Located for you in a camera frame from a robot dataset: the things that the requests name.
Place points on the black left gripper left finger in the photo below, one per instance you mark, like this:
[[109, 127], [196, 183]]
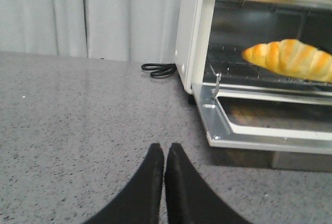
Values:
[[139, 200]]

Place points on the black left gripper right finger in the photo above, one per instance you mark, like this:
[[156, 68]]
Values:
[[189, 198]]

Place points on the oven door with glass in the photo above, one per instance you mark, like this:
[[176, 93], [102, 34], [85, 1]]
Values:
[[255, 118]]

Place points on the golden croissant bread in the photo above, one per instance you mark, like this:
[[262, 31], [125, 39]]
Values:
[[292, 58]]

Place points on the white Toshiba toaster oven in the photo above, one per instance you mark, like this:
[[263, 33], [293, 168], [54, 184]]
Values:
[[245, 23]]

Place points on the wire oven rack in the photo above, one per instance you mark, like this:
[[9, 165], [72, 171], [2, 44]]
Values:
[[227, 60]]

